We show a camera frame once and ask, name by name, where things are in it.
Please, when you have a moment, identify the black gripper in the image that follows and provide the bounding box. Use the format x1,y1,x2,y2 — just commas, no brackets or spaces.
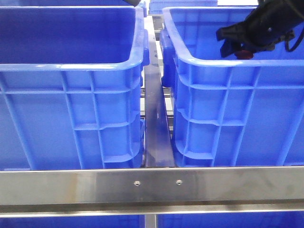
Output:
216,0,304,57
123,0,144,6

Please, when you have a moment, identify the red mushroom push button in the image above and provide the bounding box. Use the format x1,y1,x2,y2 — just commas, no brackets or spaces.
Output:
234,50,254,60

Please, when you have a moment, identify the rear right blue crate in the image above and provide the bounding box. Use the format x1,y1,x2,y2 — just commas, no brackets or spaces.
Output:
149,0,218,14

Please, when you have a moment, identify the right blue plastic crate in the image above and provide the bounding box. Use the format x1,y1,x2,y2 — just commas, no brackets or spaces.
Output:
160,7,304,167

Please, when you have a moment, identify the blue plastic crate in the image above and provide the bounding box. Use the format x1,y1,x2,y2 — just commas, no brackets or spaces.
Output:
160,7,304,167
0,6,149,171

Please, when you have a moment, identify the left blue plastic crate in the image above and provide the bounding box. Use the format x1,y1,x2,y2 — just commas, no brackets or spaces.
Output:
0,6,149,171

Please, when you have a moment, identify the rear left blue crate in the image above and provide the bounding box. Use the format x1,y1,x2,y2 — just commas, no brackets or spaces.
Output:
0,0,147,17

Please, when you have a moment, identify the steel rack centre divider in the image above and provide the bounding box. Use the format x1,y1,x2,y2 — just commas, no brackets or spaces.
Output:
144,16,175,168

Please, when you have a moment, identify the lower shelf blue crate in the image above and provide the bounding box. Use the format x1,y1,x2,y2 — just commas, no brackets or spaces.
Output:
0,212,304,228

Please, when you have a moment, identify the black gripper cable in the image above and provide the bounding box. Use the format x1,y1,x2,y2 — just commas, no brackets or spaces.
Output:
273,28,303,52

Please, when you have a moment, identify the steel rack front rail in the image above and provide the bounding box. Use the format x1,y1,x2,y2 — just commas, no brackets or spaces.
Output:
0,166,304,218

